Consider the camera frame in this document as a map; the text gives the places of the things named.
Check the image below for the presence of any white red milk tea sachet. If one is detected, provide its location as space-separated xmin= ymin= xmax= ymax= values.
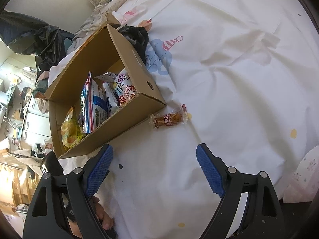
xmin=95 ymin=72 xmax=119 ymax=118

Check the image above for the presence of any white printed bed sheet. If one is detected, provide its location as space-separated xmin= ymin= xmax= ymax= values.
xmin=47 ymin=0 xmax=319 ymax=239

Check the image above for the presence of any floral grey duvet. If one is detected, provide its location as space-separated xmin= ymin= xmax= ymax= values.
xmin=65 ymin=0 xmax=160 ymax=55

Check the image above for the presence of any Easy Life chicken snack bag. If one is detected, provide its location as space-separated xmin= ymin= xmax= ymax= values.
xmin=113 ymin=69 xmax=137 ymax=106

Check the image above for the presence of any dark grey cloth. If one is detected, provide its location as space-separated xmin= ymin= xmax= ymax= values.
xmin=118 ymin=25 xmax=149 ymax=64

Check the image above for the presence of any white kitchen cabinet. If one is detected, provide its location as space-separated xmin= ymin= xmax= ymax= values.
xmin=20 ymin=97 xmax=51 ymax=149

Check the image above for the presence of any brown cardboard box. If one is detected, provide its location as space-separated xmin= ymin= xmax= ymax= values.
xmin=45 ymin=14 xmax=165 ymax=159

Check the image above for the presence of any black plastic garbage bag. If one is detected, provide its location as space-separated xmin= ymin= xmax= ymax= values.
xmin=1 ymin=10 xmax=75 ymax=75

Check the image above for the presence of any yellow biscuit snack bag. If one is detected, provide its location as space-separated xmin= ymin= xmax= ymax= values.
xmin=61 ymin=107 xmax=83 ymax=150

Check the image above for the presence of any orange sausage snack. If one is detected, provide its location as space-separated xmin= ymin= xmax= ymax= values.
xmin=149 ymin=104 xmax=189 ymax=129

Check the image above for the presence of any blue white snack bag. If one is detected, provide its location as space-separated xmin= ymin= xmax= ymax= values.
xmin=79 ymin=72 xmax=107 ymax=135

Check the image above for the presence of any person's left hand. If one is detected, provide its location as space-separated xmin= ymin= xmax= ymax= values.
xmin=68 ymin=196 xmax=114 ymax=238

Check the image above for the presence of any pink dotted blanket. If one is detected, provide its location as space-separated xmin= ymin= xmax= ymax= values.
xmin=283 ymin=146 xmax=319 ymax=203

